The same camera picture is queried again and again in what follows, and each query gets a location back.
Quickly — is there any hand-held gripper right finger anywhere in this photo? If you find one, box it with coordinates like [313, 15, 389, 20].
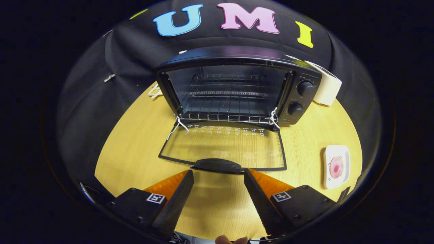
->
[243, 168, 339, 238]

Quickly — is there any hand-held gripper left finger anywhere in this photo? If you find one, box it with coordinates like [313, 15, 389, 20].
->
[105, 169, 194, 239]

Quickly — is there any pink ham slice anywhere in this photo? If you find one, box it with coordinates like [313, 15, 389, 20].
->
[329, 156, 344, 179]

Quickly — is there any white square plate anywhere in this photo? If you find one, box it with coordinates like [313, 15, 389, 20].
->
[322, 145, 351, 189]

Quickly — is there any black toaster oven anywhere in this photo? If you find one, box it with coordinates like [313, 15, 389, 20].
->
[156, 46, 322, 174]

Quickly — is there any small white patterned dish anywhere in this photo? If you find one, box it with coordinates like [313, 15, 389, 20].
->
[148, 84, 163, 99]

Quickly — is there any white countertop appliance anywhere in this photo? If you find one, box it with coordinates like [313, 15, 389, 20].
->
[305, 60, 342, 106]

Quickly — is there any white string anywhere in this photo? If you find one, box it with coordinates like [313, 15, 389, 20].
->
[270, 107, 280, 129]
[167, 117, 189, 140]

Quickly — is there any metal wire oven rack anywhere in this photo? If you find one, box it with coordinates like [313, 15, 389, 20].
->
[178, 73, 277, 124]

